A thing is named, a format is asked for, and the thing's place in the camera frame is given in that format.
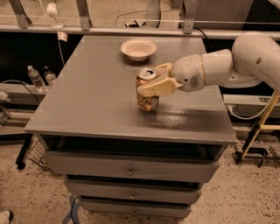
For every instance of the grey drawer cabinet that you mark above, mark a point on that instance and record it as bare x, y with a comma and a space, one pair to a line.
92, 108

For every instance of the middle grey drawer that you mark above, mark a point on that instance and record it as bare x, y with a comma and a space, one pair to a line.
122, 191

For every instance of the wire mesh basket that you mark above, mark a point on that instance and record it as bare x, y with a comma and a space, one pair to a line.
35, 154

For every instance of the white shoe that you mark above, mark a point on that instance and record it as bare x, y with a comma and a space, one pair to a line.
6, 217

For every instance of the top grey drawer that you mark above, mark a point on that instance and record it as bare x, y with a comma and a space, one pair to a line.
127, 167

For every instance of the white paper bowl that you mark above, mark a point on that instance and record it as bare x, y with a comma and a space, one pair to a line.
138, 49

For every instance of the white desk lamp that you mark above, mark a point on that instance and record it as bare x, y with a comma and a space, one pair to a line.
53, 12

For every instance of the bottom grey drawer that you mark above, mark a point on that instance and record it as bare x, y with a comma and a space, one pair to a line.
129, 207

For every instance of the clear water bottle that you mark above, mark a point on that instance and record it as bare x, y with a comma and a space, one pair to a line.
36, 79
50, 76

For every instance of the clear water bottle right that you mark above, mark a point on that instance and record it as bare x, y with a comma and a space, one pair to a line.
50, 76

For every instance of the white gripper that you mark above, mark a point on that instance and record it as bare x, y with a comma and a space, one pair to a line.
187, 73

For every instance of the yellow black stand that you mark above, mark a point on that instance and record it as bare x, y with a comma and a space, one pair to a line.
259, 126

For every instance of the clear water bottle left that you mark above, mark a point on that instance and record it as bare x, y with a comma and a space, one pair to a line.
36, 79

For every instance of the orange soda can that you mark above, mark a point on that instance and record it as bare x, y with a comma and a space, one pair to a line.
146, 100

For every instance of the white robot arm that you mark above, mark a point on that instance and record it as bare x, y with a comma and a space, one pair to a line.
253, 58

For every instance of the grey drawer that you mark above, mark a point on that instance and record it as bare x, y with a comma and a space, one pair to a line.
127, 167
129, 207
122, 191

